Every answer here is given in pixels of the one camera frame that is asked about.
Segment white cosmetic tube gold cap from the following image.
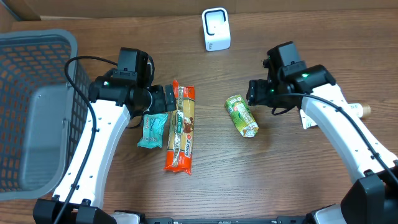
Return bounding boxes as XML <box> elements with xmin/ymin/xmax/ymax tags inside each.
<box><xmin>299</xmin><ymin>103</ymin><xmax>371</xmax><ymax>129</ymax></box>

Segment teal tissue wipes pack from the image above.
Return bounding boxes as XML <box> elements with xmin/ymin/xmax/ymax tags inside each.
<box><xmin>137</xmin><ymin>113</ymin><xmax>168</xmax><ymax>149</ymax></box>

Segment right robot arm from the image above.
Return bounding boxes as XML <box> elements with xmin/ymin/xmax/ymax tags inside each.
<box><xmin>246</xmin><ymin>42</ymin><xmax>397</xmax><ymax>224</ymax></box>

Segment white barcode scanner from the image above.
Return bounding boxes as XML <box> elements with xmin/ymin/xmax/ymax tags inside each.
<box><xmin>201</xmin><ymin>7</ymin><xmax>231</xmax><ymax>52</ymax></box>

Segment green tea packet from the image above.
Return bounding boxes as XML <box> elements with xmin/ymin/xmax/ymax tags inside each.
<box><xmin>225</xmin><ymin>95</ymin><xmax>259</xmax><ymax>138</ymax></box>

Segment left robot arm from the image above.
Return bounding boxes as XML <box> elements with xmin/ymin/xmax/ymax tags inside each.
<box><xmin>33</xmin><ymin>47</ymin><xmax>176</xmax><ymax>224</ymax></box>

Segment red spaghetti packet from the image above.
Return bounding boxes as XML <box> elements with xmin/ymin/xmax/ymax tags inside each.
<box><xmin>164</xmin><ymin>80</ymin><xmax>195</xmax><ymax>175</ymax></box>

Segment grey plastic shopping basket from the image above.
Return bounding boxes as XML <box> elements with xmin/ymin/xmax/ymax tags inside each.
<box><xmin>1</xmin><ymin>29</ymin><xmax>90</xmax><ymax>201</ymax></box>

